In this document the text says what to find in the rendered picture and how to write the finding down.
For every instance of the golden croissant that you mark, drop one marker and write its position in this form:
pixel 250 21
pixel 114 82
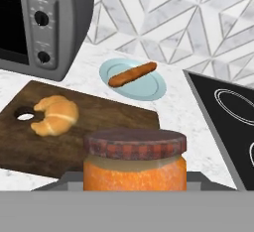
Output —
pixel 56 114

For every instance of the orange jam jar red lid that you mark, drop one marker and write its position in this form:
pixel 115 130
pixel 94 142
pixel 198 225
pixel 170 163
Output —
pixel 135 163

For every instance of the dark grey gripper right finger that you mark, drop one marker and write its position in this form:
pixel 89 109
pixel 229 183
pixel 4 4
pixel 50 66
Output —
pixel 201 183

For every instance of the grey toaster oven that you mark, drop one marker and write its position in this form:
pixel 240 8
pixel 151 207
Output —
pixel 49 24

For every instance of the black hob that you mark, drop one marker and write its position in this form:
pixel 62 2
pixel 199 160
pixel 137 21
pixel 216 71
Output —
pixel 228 123

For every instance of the light blue plate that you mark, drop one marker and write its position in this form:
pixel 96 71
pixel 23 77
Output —
pixel 139 84

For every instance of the dark wooden cutting board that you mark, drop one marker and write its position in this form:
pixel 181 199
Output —
pixel 99 133

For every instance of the brown churro pastry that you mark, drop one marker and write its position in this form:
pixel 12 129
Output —
pixel 131 74

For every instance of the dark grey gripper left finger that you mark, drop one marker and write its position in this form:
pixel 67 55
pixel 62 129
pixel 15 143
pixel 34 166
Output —
pixel 67 183

